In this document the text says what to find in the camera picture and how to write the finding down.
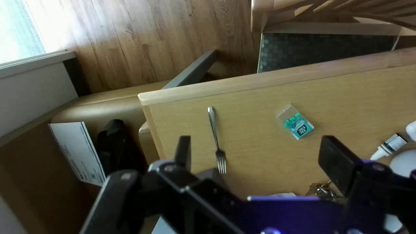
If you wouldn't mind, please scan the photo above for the silver metal fork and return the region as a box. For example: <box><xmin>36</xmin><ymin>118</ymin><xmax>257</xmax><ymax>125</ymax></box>
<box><xmin>207</xmin><ymin>107</ymin><xmax>227</xmax><ymax>174</ymax></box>

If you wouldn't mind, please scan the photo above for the wooden chair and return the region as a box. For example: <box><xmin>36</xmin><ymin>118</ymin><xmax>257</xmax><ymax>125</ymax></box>
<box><xmin>251</xmin><ymin>0</ymin><xmax>416</xmax><ymax>71</ymax></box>

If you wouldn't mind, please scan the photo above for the black bag on floor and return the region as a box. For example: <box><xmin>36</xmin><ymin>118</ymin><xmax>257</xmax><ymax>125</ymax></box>
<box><xmin>96</xmin><ymin>120</ymin><xmax>146</xmax><ymax>174</ymax></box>

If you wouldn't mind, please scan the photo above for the small teal plastic packet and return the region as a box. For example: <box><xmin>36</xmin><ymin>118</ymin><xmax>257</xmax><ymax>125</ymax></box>
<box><xmin>277</xmin><ymin>104</ymin><xmax>315</xmax><ymax>140</ymax></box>

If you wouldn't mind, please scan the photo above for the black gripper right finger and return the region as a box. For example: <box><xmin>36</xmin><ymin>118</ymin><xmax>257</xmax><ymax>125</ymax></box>
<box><xmin>318</xmin><ymin>135</ymin><xmax>363</xmax><ymax>195</ymax></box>

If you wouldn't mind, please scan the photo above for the white paper booklet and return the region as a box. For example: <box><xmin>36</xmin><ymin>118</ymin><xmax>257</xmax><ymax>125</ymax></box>
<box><xmin>49</xmin><ymin>122</ymin><xmax>105</xmax><ymax>186</ymax></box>

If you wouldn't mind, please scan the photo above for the metal key ring with carabiner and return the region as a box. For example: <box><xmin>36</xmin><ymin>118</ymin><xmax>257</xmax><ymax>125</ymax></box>
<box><xmin>305</xmin><ymin>181</ymin><xmax>346</xmax><ymax>204</ymax></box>

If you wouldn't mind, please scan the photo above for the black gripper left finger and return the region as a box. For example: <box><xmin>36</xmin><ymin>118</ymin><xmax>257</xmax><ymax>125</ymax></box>
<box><xmin>174</xmin><ymin>135</ymin><xmax>191</xmax><ymax>169</ymax></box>

